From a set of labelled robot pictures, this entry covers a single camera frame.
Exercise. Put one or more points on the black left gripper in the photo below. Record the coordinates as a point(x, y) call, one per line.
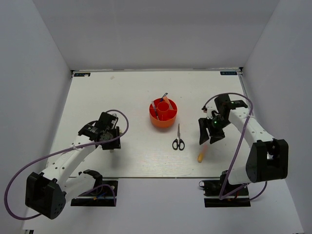
point(115, 144)

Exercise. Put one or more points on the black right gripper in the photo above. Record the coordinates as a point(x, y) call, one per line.
point(204, 136)

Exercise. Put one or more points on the pink yellow highlighter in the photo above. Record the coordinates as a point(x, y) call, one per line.
point(202, 153)

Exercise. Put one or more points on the blue ballpoint pen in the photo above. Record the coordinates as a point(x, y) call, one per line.
point(154, 108)

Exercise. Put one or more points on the orange capped white highlighter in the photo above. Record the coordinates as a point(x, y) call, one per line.
point(171, 104)

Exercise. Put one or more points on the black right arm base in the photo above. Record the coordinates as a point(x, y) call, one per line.
point(212, 189)

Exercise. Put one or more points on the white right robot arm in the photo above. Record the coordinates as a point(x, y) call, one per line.
point(268, 157)

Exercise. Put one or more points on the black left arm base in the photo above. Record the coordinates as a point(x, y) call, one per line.
point(104, 194)

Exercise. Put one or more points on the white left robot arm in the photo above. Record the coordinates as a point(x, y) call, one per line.
point(47, 192)

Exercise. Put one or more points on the orange round compartment container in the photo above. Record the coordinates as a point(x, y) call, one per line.
point(166, 117)

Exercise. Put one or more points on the left blue corner label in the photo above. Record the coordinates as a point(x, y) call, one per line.
point(82, 74)

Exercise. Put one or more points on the blue corner label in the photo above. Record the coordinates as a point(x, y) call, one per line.
point(82, 74)
point(228, 73)

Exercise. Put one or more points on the right blue corner label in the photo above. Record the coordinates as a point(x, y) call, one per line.
point(228, 73)

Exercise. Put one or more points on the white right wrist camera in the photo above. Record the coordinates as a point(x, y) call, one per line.
point(208, 112)

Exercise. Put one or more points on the black handled scissors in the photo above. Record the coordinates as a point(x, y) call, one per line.
point(178, 143)

